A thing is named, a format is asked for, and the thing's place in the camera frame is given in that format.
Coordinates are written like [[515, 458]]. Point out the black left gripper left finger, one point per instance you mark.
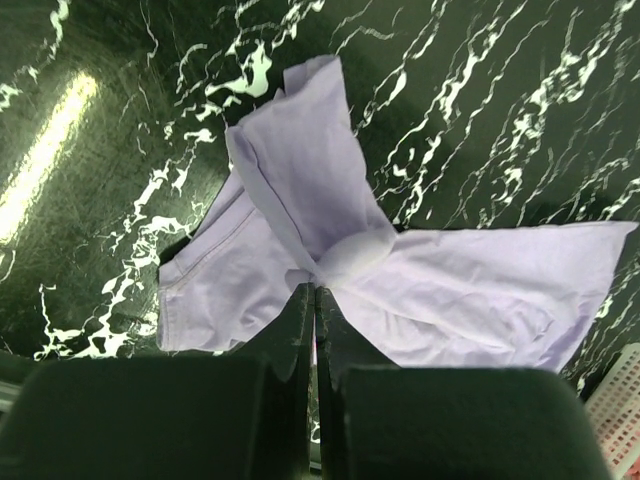
[[241, 415]]

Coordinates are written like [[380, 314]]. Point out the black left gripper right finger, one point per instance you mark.
[[381, 421]]

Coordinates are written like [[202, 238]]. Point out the purple t shirt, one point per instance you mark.
[[297, 208]]

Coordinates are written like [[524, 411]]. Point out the white plastic laundry basket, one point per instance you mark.
[[613, 408]]

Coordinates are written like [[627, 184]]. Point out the red t shirt in basket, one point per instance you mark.
[[622, 459]]

